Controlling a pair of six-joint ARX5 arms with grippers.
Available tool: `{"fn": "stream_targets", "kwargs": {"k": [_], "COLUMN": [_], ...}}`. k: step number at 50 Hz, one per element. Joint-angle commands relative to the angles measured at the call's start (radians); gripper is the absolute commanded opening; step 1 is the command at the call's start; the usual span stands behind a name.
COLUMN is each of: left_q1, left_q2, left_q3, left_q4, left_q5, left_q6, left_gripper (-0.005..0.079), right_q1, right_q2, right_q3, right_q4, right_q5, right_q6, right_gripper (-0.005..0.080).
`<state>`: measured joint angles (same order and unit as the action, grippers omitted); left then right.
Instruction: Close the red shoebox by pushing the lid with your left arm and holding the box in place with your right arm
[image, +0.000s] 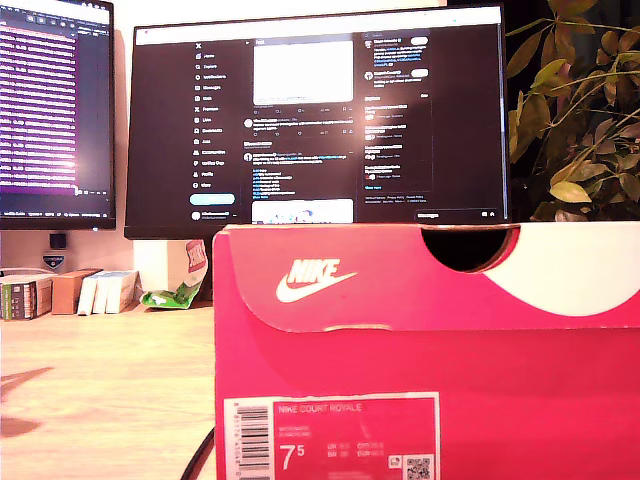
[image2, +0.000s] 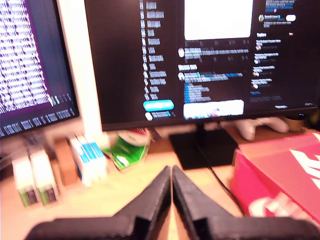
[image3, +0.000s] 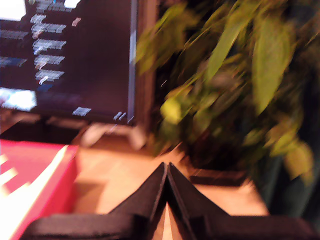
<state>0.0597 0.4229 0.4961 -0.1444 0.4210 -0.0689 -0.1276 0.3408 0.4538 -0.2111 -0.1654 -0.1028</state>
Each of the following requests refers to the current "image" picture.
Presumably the black cable on table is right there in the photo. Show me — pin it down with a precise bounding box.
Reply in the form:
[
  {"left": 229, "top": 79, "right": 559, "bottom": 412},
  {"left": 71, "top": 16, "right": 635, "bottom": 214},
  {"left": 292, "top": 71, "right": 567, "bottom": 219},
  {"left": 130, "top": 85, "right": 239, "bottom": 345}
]
[{"left": 179, "top": 427, "right": 217, "bottom": 480}]

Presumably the computer monitor with purple text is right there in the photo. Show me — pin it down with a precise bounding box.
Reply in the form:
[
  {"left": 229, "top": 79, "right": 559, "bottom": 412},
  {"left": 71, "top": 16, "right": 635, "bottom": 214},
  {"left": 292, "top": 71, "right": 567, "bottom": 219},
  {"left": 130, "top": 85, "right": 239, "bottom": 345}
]
[{"left": 0, "top": 0, "right": 117, "bottom": 231}]

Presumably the white small box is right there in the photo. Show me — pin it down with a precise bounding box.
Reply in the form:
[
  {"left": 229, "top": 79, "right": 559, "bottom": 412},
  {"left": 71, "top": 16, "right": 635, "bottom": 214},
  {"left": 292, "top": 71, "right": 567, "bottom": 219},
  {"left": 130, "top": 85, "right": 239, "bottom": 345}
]
[
  {"left": 104, "top": 269, "right": 140, "bottom": 314},
  {"left": 76, "top": 272, "right": 104, "bottom": 315},
  {"left": 92, "top": 272, "right": 119, "bottom": 314}
]

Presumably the green leafy potted plant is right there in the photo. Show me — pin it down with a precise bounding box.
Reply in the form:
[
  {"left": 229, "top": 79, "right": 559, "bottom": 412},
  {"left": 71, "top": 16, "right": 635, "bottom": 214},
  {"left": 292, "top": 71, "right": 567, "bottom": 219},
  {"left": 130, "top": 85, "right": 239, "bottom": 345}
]
[{"left": 505, "top": 0, "right": 640, "bottom": 224}]

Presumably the brown cardboard box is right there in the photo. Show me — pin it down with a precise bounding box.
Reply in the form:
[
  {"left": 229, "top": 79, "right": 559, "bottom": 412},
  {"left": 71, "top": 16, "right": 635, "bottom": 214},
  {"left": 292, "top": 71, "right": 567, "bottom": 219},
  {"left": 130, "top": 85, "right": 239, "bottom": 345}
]
[{"left": 50, "top": 268, "right": 104, "bottom": 315}]

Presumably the red Nike shoebox with lid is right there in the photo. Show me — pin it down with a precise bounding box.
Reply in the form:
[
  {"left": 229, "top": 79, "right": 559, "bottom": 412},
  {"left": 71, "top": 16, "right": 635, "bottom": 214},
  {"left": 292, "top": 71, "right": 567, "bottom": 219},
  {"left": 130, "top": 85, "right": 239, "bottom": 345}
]
[{"left": 212, "top": 222, "right": 640, "bottom": 480}]

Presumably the wide computer monitor dark screen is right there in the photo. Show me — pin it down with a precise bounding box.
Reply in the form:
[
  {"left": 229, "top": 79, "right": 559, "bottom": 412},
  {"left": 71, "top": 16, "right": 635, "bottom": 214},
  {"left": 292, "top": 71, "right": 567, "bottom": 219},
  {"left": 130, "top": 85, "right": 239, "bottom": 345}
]
[{"left": 123, "top": 3, "right": 512, "bottom": 241}]

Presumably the green and white snack bag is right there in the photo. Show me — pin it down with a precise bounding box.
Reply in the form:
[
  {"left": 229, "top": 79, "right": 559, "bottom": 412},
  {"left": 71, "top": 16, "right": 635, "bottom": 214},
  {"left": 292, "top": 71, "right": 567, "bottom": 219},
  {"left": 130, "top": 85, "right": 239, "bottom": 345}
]
[{"left": 138, "top": 239, "right": 210, "bottom": 310}]

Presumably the green printed box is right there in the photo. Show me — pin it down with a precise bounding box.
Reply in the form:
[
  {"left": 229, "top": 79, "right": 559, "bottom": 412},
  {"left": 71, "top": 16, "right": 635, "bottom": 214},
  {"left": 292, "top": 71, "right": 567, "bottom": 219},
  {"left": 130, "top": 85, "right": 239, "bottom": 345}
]
[{"left": 0, "top": 273, "right": 54, "bottom": 321}]

